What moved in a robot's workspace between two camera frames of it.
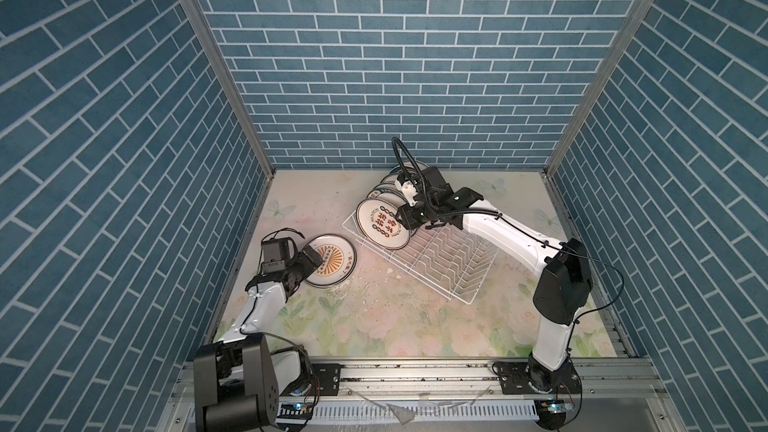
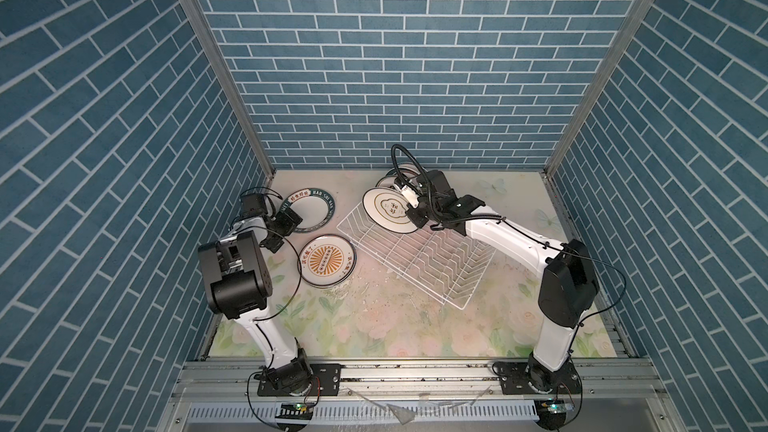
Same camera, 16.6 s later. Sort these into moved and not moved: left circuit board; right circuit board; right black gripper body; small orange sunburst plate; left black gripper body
Moved: left black gripper body
Not moved: small orange sunburst plate; right circuit board; left circuit board; right black gripper body
